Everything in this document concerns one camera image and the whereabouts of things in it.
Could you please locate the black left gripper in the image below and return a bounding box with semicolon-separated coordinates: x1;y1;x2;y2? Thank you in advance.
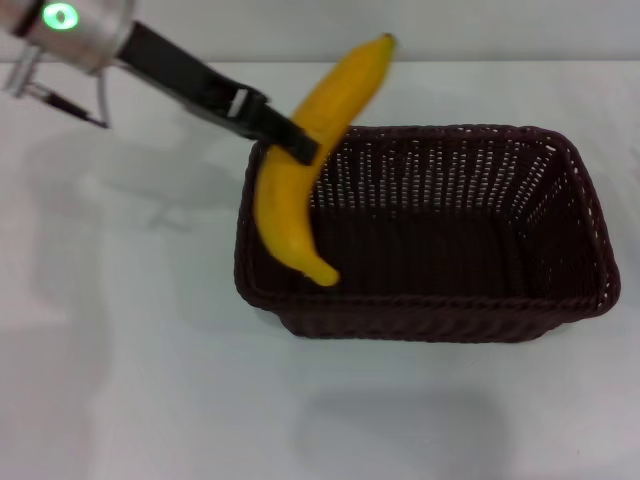
115;20;322;167

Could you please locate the yellow banana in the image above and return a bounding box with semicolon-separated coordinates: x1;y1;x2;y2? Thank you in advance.
252;32;397;288

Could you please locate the dark brown woven basket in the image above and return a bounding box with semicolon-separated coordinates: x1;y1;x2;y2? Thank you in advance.
232;124;622;345

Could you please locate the gray cable with black plug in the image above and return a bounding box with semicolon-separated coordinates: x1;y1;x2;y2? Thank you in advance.
27;68;110;130

